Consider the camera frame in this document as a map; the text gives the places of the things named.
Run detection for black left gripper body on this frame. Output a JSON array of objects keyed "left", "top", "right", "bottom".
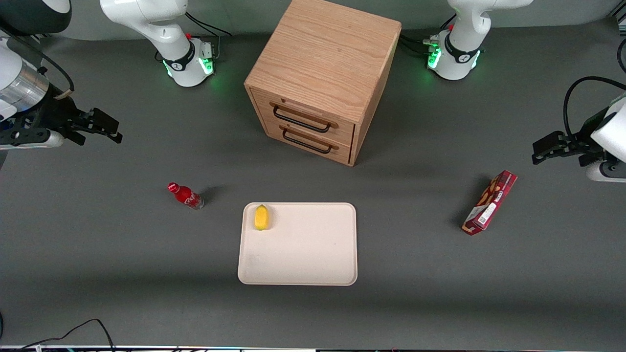
[{"left": 561, "top": 109, "right": 611, "bottom": 168}]

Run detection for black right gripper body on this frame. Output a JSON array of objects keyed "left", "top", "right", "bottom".
[{"left": 0, "top": 96, "right": 94, "bottom": 147}]

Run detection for red coke bottle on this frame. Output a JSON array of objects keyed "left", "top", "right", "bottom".
[{"left": 167, "top": 182, "right": 205, "bottom": 211}]

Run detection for beige plastic tray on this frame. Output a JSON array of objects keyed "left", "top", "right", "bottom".
[{"left": 237, "top": 202, "right": 358, "bottom": 286}]

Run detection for red snack box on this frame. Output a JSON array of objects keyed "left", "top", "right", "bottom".
[{"left": 462, "top": 170, "right": 518, "bottom": 236}]

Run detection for wooden two-drawer cabinet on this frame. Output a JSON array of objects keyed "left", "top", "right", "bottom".
[{"left": 244, "top": 0, "right": 402, "bottom": 167}]

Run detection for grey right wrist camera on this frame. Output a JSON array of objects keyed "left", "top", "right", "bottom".
[{"left": 0, "top": 129, "right": 65, "bottom": 150}]

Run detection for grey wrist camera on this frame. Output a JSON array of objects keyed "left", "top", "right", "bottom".
[
  {"left": 0, "top": 129, "right": 65, "bottom": 150},
  {"left": 586, "top": 160, "right": 626, "bottom": 183}
]

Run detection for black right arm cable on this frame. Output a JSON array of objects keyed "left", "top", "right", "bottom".
[{"left": 0, "top": 30, "right": 75, "bottom": 101}]

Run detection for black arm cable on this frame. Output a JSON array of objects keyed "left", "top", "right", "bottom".
[
  {"left": 0, "top": 30, "right": 75, "bottom": 101},
  {"left": 562, "top": 76, "right": 626, "bottom": 137}
]

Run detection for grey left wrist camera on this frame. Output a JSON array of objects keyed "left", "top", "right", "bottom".
[{"left": 586, "top": 160, "right": 626, "bottom": 183}]

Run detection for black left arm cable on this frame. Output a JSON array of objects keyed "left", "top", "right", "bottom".
[{"left": 562, "top": 76, "right": 626, "bottom": 137}]

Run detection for black right base cables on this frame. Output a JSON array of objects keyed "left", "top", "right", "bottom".
[{"left": 155, "top": 11, "right": 233, "bottom": 63}]

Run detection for black base cables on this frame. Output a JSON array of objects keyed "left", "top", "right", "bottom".
[
  {"left": 155, "top": 11, "right": 233, "bottom": 63},
  {"left": 399, "top": 14, "right": 458, "bottom": 58}
]

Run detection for black left base cables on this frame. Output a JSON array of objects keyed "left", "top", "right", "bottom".
[{"left": 399, "top": 14, "right": 458, "bottom": 58}]

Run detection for black wire drawer handle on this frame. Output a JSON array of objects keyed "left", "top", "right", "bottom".
[
  {"left": 272, "top": 104, "right": 333, "bottom": 133},
  {"left": 282, "top": 125, "right": 334, "bottom": 154}
]

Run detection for thin black table-edge cable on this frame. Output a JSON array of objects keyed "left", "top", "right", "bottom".
[{"left": 0, "top": 318, "right": 116, "bottom": 352}]

